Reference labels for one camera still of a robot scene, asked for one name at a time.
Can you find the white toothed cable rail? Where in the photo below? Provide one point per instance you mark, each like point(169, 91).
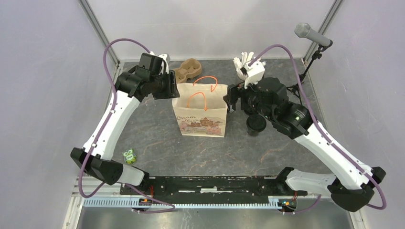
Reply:
point(142, 203)

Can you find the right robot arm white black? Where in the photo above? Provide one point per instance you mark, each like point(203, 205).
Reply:
point(351, 184)

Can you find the small green toy box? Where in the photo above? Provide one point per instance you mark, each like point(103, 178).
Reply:
point(130, 157)

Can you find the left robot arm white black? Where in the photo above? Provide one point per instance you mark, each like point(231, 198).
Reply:
point(150, 76)

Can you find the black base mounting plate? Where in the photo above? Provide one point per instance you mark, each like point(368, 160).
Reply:
point(216, 189)

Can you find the white wrapped straws bundle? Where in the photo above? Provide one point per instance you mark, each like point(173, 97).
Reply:
point(247, 57)

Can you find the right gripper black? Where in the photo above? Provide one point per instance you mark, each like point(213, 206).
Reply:
point(234, 92)

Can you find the grey microphone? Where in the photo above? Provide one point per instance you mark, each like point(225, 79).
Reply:
point(304, 30)

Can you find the brown paper bag orange handles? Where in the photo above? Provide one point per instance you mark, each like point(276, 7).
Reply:
point(201, 109)

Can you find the black microphone tripod stand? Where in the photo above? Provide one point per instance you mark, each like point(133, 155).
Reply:
point(294, 89)

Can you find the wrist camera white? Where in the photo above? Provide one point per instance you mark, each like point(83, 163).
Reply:
point(164, 65)
point(253, 73)

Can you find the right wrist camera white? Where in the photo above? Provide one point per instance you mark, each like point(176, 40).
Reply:
point(253, 73)

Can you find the black plastic cup lid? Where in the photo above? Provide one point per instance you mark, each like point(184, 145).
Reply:
point(256, 122)

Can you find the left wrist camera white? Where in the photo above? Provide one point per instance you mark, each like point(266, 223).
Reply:
point(164, 65)

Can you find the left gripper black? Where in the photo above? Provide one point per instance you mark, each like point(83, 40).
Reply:
point(172, 90)

